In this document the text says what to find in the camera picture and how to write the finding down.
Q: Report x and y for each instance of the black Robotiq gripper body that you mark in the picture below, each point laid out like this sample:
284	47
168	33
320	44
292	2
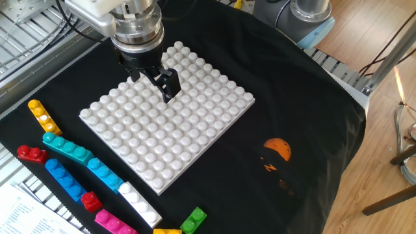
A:
139	60

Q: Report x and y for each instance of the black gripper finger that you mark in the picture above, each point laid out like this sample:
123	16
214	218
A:
134	74
169	84

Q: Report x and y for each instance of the yellow four-stud brick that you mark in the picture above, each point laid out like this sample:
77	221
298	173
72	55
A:
44	117

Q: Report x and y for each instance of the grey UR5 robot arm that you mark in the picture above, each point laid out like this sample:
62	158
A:
305	19

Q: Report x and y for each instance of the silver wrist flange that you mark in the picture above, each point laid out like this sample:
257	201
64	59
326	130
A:
139	29

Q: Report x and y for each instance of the white studded baseplate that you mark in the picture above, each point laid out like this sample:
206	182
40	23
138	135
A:
169	136

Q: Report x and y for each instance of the teal four-stud brick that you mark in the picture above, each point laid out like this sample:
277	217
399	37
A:
68	148

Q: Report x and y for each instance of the light blue three-stud brick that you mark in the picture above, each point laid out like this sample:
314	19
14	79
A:
104	175

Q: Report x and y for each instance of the white four-stud brick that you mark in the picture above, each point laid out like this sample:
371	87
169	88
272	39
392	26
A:
139	204

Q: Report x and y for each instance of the black cloth with orange print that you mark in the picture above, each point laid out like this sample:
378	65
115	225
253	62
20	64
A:
292	97

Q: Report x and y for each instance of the blue four-stud brick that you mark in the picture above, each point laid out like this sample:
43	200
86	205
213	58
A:
65	180

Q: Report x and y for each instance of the red two-stud brick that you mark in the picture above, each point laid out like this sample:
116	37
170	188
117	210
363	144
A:
32	154

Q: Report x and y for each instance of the red single-stud brick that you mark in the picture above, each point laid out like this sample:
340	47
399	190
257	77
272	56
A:
91	202

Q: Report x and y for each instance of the green two-stud brick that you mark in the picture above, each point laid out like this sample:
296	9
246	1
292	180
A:
193	221

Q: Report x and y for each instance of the yellow two-stud brick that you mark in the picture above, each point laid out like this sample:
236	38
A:
167	231

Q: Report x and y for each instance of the pink three-stud brick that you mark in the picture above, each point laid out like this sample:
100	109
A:
112	224

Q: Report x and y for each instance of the printed white paper sheets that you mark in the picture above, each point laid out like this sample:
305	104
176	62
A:
22	214

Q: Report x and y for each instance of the dark furniture leg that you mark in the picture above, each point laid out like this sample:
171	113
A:
403	155
388	201

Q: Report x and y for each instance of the aluminium frame post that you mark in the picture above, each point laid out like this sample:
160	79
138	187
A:
390	57

